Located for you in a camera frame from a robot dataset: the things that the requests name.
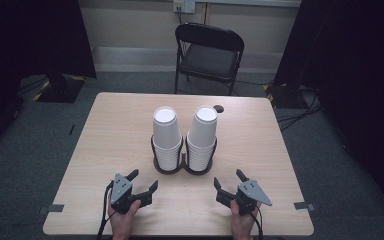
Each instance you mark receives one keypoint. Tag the black folding chair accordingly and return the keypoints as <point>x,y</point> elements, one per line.
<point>209,56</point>

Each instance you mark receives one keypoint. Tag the black stand base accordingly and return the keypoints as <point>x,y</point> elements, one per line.
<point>281,96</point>
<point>60,89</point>

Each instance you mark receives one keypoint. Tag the black round table grommet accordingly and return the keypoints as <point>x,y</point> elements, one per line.
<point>218,108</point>

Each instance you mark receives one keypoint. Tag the stack of white paper cups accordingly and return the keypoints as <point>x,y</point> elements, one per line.
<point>202,136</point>
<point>166,137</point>

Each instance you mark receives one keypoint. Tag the person's left hand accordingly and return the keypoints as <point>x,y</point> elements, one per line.
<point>123,220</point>

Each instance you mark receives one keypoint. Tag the person's right hand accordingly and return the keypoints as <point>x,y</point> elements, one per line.
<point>242,221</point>

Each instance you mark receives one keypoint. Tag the dark curtain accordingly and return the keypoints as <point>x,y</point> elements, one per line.
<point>353,66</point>
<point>30,40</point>

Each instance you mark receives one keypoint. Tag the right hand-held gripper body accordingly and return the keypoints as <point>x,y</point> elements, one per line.
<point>249,195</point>

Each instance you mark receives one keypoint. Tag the black double cup holder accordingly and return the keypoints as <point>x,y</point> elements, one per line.
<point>182,166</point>

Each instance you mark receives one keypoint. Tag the grey tape strip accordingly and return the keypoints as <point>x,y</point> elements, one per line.
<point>304,206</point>
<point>52,209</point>

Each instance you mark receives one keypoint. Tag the white wall socket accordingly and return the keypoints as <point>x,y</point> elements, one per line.
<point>184,5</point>

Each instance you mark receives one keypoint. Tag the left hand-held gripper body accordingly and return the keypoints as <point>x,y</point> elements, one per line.
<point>121,192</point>

